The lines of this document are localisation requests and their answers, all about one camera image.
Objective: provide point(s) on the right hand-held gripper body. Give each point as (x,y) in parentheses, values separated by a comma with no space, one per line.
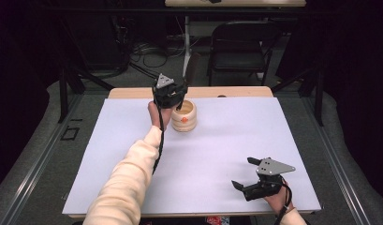
(270,168)

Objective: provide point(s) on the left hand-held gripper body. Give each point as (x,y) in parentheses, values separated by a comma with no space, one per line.
(164,93)

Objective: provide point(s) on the cream ribbed utensil holder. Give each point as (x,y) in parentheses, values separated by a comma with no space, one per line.
(187,123)

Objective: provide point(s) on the person's left hand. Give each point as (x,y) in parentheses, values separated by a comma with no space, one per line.
(155,115)

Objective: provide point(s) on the person's right hand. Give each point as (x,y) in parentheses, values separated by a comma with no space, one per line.
(279,201)

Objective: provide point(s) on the white table mat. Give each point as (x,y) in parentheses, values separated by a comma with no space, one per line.
(217,146)

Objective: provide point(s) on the red patterned packet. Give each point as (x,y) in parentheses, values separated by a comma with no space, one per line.
(217,220)

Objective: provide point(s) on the wooden table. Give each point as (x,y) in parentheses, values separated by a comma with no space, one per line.
(229,92)

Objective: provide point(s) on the white desk leg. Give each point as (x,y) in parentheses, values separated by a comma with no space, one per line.
(187,40)

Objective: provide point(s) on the black folding chair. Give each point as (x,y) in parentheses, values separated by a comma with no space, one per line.
(239,56)

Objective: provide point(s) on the black metal stand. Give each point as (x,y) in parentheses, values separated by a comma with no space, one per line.
(63,93)
(318,97)

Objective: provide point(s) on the light wooden desk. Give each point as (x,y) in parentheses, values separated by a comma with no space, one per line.
(242,3)

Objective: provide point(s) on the aluminium floor rail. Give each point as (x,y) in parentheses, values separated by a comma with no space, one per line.
(335,165)
(39,165)

